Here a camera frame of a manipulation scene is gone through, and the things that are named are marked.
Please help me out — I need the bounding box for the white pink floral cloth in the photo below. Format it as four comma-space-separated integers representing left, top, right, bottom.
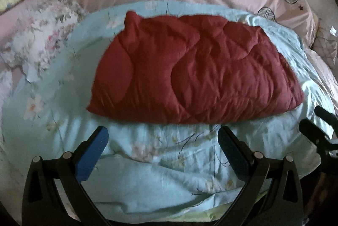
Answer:
1, 0, 88, 83

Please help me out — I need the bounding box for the red puffer jacket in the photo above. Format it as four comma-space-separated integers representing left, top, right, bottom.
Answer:
87, 11, 304, 124

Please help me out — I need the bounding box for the light blue floral quilt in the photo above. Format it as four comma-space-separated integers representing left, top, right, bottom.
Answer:
2, 1, 334, 223

